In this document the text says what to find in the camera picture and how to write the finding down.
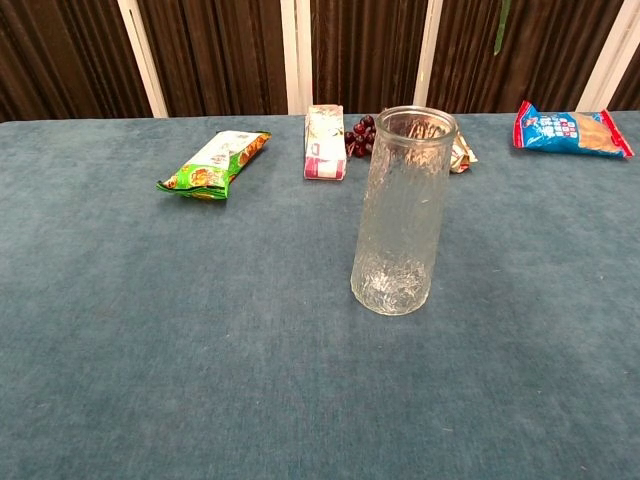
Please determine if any pink artificial rose bouquet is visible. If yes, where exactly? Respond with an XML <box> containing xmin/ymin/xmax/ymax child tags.
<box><xmin>493</xmin><ymin>0</ymin><xmax>513</xmax><ymax>57</ymax></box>

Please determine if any clear textured glass vase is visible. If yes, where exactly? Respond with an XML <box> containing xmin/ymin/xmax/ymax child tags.
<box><xmin>349</xmin><ymin>105</ymin><xmax>459</xmax><ymax>317</ymax></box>

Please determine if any pink floral carton box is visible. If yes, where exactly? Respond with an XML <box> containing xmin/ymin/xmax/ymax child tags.
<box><xmin>302</xmin><ymin>104</ymin><xmax>348</xmax><ymax>181</ymax></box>

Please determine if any dark red cherry bunch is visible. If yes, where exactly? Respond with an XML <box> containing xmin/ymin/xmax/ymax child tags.
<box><xmin>343</xmin><ymin>114</ymin><xmax>377</xmax><ymax>159</ymax></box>

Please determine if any green snack packet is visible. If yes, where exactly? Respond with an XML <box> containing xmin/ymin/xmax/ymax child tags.
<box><xmin>155</xmin><ymin>129</ymin><xmax>273</xmax><ymax>201</ymax></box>

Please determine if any blue velvet tablecloth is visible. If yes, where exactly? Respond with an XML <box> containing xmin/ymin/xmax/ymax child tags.
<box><xmin>0</xmin><ymin>110</ymin><xmax>640</xmax><ymax>480</ymax></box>

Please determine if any floral beige snack packet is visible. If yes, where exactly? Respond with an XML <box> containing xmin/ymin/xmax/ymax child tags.
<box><xmin>448</xmin><ymin>133</ymin><xmax>479</xmax><ymax>175</ymax></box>

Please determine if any dark brown pleated curtain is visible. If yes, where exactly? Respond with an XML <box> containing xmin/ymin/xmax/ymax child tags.
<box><xmin>0</xmin><ymin>0</ymin><xmax>640</xmax><ymax>124</ymax></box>

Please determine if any blue red biscuit packet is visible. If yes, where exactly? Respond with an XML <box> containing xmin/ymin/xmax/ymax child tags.
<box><xmin>512</xmin><ymin>99</ymin><xmax>635</xmax><ymax>160</ymax></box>

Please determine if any white frame post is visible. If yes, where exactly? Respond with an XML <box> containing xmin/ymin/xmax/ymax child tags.
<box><xmin>279</xmin><ymin>0</ymin><xmax>314</xmax><ymax>116</ymax></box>
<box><xmin>117</xmin><ymin>0</ymin><xmax>170</xmax><ymax>119</ymax></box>
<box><xmin>412</xmin><ymin>0</ymin><xmax>444</xmax><ymax>109</ymax></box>
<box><xmin>574</xmin><ymin>0</ymin><xmax>640</xmax><ymax>113</ymax></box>

